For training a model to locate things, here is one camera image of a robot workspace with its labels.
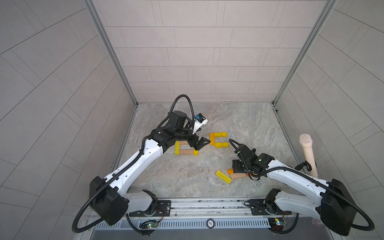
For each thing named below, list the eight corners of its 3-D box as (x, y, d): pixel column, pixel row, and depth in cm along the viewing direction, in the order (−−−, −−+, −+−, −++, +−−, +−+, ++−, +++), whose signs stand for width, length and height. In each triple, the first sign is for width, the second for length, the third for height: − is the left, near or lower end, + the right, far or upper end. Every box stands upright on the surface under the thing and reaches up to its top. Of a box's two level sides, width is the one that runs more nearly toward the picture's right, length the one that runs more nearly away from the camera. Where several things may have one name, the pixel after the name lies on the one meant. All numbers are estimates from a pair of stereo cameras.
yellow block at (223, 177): (214, 175, 84) (215, 173, 82) (217, 171, 85) (217, 169, 83) (229, 184, 81) (229, 183, 79) (231, 180, 82) (232, 178, 80)
